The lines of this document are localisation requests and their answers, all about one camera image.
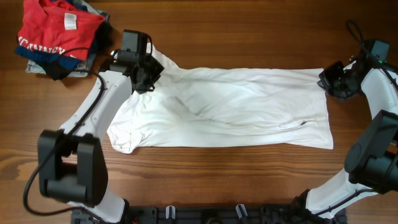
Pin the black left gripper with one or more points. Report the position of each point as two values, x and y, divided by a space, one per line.
149 74

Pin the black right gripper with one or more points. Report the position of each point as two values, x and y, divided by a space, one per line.
331 82

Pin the white t-shirt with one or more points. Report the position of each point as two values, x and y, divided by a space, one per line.
213 107

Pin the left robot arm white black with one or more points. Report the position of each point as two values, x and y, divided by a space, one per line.
72 167

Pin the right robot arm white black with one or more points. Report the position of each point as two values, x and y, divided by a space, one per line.
370 168

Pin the grey printed folded garment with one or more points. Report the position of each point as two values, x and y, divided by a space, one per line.
32 67

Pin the navy blue folded garment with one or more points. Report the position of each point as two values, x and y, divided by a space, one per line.
59 59

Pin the black folded garment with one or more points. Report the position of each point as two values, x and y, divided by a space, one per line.
59 67

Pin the red folded t-shirt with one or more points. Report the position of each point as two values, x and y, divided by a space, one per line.
53 34

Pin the white rail clip left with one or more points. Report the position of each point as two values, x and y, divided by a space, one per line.
170 212

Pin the white rail clip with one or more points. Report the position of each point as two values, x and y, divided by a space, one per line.
170 212
241 211

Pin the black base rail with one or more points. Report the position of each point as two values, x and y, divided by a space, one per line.
266 214

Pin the white rail clip right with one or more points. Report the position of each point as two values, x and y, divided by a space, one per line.
241 211

